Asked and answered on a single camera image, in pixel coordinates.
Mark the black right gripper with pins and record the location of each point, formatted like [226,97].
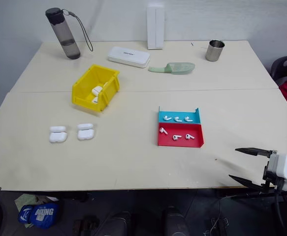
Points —
[266,175]

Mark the yellow plastic bin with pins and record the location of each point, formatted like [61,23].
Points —
[84,91]

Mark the flat white rectangular case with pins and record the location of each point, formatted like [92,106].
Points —
[129,56]

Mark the tall white carton box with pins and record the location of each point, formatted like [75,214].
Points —
[155,27]

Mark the green crumpled bag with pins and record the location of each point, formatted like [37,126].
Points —
[26,199]

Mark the blue boxing glove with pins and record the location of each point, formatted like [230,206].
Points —
[41,214]

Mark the white earbud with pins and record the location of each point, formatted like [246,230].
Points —
[178,120]
[167,118]
[175,138]
[163,130]
[189,136]
[188,119]

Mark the blue plastic tray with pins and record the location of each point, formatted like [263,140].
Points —
[195,117]

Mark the red plastic tray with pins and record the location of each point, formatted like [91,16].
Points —
[180,143]

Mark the black chair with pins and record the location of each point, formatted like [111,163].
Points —
[284,66]

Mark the stainless steel cup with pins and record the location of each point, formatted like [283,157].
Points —
[214,50]

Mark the pale green plastic scoop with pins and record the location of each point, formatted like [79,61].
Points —
[177,67]

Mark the grey translucent water bottle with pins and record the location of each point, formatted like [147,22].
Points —
[64,34]

